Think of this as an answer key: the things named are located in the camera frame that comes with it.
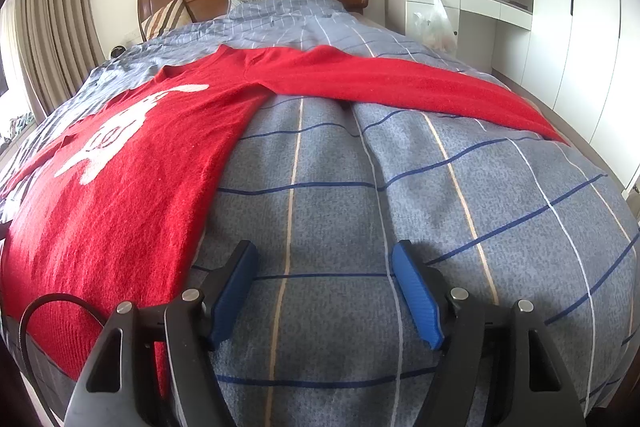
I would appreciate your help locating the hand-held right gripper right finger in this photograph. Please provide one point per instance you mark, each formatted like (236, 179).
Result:
(417, 297)

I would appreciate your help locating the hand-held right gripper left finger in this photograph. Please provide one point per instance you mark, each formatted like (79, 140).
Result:
(232, 292)

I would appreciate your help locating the red knit sweater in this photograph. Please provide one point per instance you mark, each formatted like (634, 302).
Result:
(125, 207)

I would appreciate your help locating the blue checked duvet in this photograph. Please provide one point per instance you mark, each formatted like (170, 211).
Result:
(350, 207)

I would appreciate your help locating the clear plastic bag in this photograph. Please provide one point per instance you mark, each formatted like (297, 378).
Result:
(437, 27)

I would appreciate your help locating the striped cushion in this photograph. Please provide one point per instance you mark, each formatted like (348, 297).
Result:
(165, 19)

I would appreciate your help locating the white desk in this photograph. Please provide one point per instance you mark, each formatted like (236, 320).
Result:
(480, 4)

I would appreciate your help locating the white wardrobe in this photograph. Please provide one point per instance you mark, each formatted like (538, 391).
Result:
(565, 32)

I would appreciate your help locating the beige striped curtain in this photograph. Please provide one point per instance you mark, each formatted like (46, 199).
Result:
(50, 32)

